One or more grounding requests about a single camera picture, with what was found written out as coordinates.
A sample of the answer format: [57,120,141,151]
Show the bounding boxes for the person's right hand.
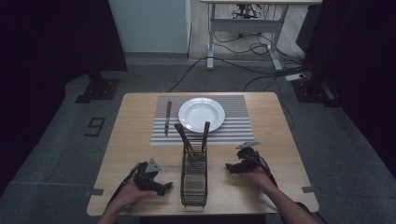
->
[240,158,279,194]

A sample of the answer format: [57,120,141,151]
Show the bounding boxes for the person's left hand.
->
[111,178,159,213]

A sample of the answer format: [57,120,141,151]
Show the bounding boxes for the left hand-held gripper cable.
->
[106,161,142,209]

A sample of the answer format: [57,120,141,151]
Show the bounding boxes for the white desk frame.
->
[200,0,323,72]

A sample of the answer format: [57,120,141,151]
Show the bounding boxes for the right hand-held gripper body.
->
[234,140,262,174]

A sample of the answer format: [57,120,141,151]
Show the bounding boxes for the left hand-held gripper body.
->
[134,158,163,191]

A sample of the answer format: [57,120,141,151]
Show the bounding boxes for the wooden-handled cutlery piece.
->
[173,122,198,164]
[200,120,211,154]

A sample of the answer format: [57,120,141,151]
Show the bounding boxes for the grey striped placemat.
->
[149,94,255,147]

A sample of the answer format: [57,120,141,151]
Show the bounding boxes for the black stand base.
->
[74,70,121,105]
[291,77,341,108]

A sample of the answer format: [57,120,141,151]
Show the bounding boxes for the black wire cutlery holder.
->
[179,140,209,208]

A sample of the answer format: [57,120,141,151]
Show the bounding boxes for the long black floor cable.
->
[167,56,209,93]

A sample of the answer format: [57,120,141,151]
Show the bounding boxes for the right hand-held gripper cable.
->
[244,153,279,189]

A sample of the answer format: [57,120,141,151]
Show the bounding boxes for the white cabinet panel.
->
[107,0,191,54]

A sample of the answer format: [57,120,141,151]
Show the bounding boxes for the hand-held gripper cable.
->
[106,161,142,209]
[244,153,279,189]

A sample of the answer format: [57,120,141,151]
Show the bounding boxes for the white power strip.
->
[284,72,308,83]

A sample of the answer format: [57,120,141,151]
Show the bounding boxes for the white plate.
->
[177,96,226,134]

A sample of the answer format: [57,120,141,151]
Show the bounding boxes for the tangle of black floor cables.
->
[213,31,312,132]

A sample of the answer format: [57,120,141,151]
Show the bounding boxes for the dark device under desk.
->
[232,3,263,21]

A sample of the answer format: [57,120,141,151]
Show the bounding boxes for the wooden-handled table knife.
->
[163,100,173,137]

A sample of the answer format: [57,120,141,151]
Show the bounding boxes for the black curtain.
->
[295,0,396,180]
[0,0,128,197]

